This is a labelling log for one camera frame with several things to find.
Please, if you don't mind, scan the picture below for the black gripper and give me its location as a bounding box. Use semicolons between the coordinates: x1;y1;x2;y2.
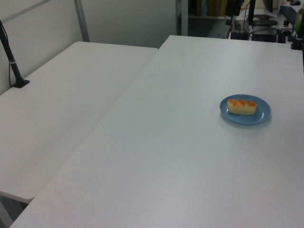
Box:
225;0;241;26

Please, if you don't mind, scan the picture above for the bread with orange topping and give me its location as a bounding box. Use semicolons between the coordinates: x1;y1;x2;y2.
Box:
227;98;257;116

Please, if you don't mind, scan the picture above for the small black box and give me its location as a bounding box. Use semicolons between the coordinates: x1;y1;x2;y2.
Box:
230;31;249;40

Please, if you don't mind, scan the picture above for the black monitor stand pole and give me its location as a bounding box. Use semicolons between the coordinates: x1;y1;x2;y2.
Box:
247;0;257;27

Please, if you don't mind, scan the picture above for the wooden cabinet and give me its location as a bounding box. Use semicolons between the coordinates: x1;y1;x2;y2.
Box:
196;0;226;17

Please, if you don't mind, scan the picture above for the brown object on desk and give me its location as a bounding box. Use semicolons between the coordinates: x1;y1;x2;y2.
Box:
252;14;278;27

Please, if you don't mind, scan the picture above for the black electronics box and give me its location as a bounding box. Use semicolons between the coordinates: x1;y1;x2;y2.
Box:
251;28;279;43

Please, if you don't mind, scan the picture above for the green bottle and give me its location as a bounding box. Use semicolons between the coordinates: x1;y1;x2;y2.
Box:
294;6;304;38

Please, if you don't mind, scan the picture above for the black table clamp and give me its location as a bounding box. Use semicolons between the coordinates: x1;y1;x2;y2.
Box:
289;35;304;51

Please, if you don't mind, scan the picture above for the blue oval plate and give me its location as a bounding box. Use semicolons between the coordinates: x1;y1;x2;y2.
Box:
219;94;272;125

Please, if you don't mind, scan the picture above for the grey metal door frame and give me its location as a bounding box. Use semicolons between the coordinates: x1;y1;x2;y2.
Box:
176;0;190;37

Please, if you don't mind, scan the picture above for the grey metal partition post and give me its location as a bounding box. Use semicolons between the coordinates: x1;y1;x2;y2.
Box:
74;0;90;43

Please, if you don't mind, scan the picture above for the black camera stand pole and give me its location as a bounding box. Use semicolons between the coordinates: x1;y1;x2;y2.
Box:
0;20;30;89

